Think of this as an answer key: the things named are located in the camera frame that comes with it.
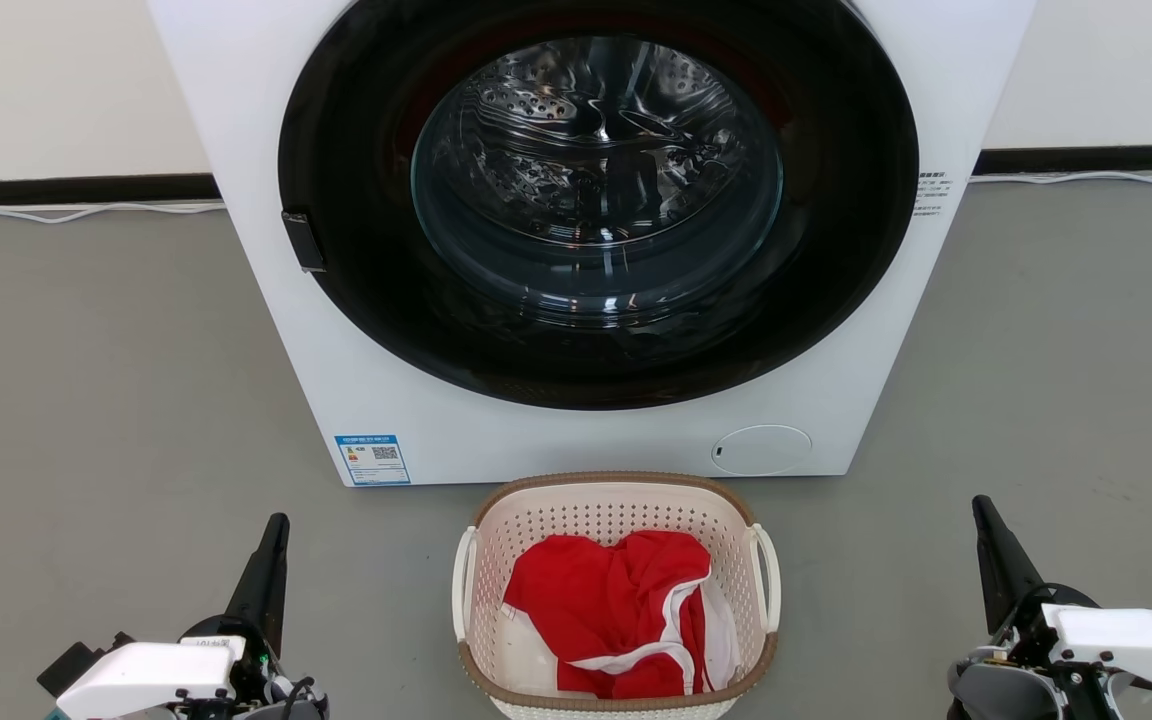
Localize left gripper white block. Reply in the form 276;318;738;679
54;513;329;720

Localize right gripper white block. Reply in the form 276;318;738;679
946;495;1152;720

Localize cream perforated laundry basket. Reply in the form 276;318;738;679
451;471;782;720

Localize blue energy label sticker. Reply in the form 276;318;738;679
334;434;412;487

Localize round white filter cover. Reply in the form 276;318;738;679
711;425;814;477

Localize white front-load washing machine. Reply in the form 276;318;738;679
146;0;1037;488

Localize red garment with white trim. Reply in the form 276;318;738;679
502;530;715;701

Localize small printed text sticker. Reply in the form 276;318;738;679
914;170;955;221

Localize round black washer door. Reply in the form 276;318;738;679
278;0;920;411

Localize steel washer drum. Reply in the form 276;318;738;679
412;37;784;301

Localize thin black left gripper cable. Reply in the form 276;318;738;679
274;675;329;720

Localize black door latch handle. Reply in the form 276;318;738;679
281;210;327;273

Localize white floor cable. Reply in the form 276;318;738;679
969;169;1152;190
0;200;227;224

